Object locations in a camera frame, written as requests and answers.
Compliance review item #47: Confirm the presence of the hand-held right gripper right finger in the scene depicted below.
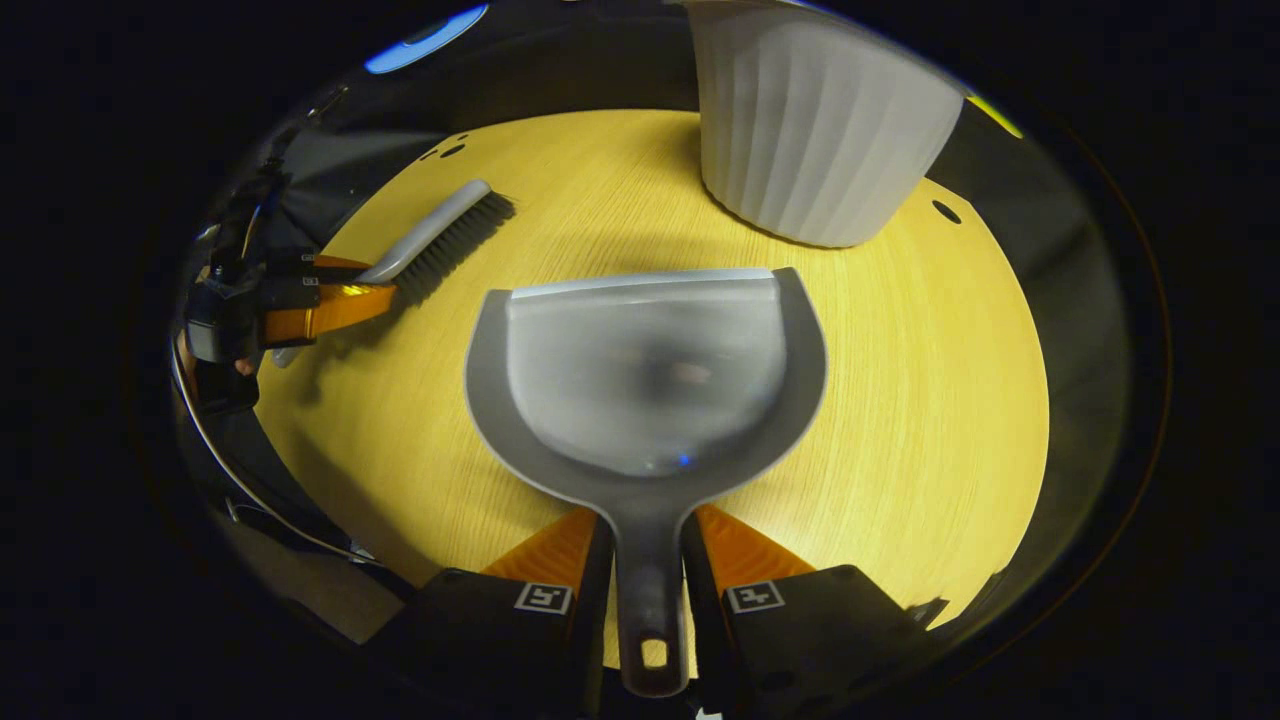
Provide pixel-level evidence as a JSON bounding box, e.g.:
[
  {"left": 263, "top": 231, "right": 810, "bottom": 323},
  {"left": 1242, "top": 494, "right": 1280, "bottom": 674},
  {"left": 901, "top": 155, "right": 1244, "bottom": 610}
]
[{"left": 682, "top": 503, "right": 951, "bottom": 720}]

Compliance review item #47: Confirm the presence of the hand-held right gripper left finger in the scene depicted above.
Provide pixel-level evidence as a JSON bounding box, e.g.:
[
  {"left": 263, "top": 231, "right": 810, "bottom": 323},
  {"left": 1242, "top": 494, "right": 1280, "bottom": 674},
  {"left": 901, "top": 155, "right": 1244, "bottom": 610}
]
[{"left": 365, "top": 505, "right": 616, "bottom": 720}]

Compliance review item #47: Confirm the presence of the small grey broom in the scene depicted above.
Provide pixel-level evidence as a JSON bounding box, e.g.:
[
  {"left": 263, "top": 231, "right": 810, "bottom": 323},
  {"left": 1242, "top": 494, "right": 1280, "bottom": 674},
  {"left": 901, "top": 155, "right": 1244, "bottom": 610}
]
[{"left": 272, "top": 180, "right": 516, "bottom": 368}]

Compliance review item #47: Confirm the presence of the grey dustpan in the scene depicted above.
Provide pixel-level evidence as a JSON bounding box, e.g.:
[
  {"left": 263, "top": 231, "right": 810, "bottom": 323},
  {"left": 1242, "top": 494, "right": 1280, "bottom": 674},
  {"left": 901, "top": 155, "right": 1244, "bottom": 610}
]
[{"left": 465, "top": 267, "right": 829, "bottom": 698}]

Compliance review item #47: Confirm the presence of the white ribbed garbage bin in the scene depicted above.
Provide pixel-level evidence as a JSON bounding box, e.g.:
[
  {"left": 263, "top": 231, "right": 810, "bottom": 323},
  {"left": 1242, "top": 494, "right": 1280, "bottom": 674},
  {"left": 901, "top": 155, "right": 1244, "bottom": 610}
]
[{"left": 685, "top": 0, "right": 966, "bottom": 249}]

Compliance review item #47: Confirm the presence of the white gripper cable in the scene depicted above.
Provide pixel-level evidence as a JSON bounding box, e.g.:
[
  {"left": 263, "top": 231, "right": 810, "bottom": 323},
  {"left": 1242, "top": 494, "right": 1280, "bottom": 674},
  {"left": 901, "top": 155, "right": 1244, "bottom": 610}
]
[{"left": 170, "top": 340, "right": 376, "bottom": 563}]

